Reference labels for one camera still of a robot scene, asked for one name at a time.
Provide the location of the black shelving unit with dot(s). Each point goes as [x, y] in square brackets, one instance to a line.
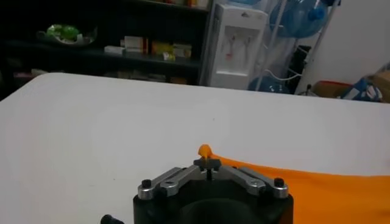
[106, 64]

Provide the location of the open brown cardboard box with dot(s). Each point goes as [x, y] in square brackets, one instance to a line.
[330, 89]

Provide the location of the white metal jug rack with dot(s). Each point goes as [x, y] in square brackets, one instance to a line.
[314, 54]

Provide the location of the large white table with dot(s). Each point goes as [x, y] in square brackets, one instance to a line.
[122, 128]

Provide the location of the orange t-shirt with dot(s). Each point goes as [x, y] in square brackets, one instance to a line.
[329, 198]

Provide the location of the white orange medicine box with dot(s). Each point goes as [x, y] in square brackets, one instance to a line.
[183, 50]

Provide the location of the glass bowl with green items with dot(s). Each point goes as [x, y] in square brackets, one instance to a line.
[65, 33]

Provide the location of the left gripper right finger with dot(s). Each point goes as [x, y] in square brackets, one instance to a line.
[250, 181]

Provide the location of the white red medicine box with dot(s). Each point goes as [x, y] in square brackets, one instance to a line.
[135, 45]

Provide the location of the tall brown cardboard box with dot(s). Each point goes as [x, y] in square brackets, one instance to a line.
[382, 85]

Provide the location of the flat white medicine box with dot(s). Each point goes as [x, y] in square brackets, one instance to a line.
[114, 50]

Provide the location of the blue water jug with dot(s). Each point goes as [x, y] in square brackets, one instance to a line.
[268, 85]
[297, 19]

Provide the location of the blue white bag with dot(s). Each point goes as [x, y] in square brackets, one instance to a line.
[362, 91]

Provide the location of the white water dispenser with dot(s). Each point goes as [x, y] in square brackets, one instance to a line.
[234, 51]

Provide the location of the small green white box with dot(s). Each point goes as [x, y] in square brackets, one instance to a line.
[169, 56]

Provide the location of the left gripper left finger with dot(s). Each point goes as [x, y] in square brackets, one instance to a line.
[176, 181]

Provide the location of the green yellow medicine box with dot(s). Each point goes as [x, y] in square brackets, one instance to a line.
[161, 47]

